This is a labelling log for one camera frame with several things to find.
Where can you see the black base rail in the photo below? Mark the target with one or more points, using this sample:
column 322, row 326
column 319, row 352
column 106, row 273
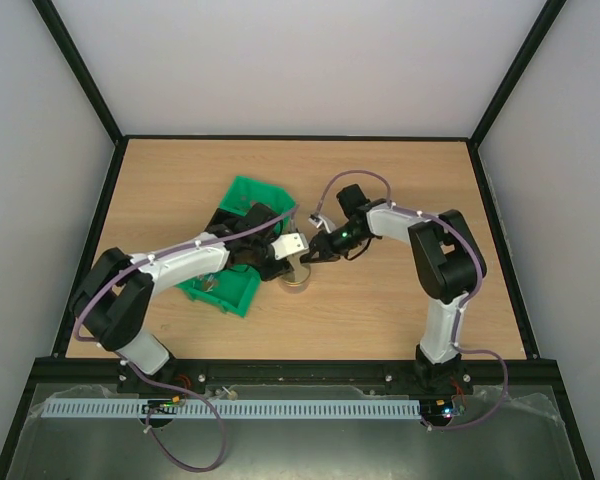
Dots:
column 402, row 377

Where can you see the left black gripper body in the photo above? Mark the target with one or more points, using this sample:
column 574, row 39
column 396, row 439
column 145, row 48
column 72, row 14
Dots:
column 266, row 272

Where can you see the gold jar lid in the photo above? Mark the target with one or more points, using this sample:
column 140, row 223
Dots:
column 298, row 270

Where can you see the light blue cable duct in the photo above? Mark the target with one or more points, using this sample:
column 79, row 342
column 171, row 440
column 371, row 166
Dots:
column 235, row 409

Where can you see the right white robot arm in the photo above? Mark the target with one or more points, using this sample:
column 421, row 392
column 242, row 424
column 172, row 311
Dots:
column 449, row 266

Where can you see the green black bin set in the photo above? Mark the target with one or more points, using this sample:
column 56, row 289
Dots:
column 246, row 204

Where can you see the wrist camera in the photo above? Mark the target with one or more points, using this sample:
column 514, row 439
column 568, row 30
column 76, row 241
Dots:
column 321, row 222
column 289, row 244

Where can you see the black cage frame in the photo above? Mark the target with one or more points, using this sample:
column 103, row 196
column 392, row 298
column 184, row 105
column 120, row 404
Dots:
column 533, row 40

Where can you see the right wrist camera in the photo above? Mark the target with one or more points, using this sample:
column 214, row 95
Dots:
column 321, row 222

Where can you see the clear glass jar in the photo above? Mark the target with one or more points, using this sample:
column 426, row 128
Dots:
column 294, row 287

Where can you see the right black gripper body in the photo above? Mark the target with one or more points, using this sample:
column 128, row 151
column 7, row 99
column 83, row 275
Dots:
column 325, row 245

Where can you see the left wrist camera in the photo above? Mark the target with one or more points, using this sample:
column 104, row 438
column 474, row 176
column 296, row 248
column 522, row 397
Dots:
column 289, row 244

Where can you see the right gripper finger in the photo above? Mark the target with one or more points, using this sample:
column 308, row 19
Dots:
column 315, row 252
column 318, row 259

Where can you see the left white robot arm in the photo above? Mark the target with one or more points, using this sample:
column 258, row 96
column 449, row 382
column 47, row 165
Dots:
column 111, row 303

